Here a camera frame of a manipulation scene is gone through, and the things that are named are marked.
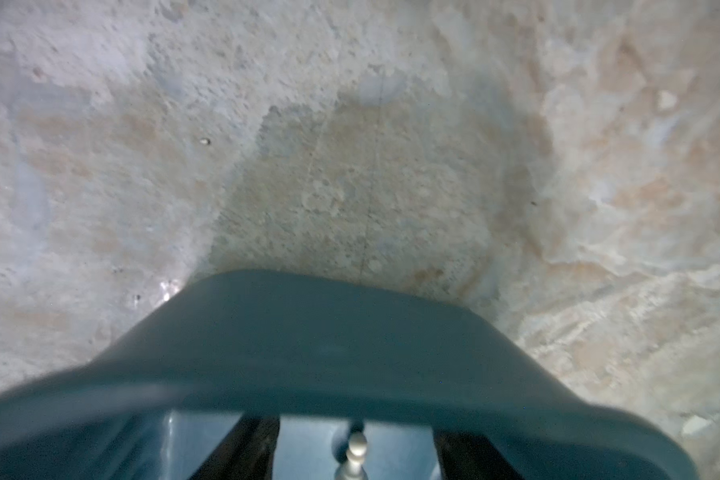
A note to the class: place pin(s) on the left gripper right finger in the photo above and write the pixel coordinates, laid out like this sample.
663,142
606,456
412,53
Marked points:
467,456

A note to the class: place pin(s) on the white chess piece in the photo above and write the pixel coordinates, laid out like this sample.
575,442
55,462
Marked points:
352,468

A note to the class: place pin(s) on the teal plastic bin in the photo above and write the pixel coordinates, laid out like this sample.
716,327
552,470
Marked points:
328,358

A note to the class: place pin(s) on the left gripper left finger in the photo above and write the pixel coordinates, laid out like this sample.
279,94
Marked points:
246,452

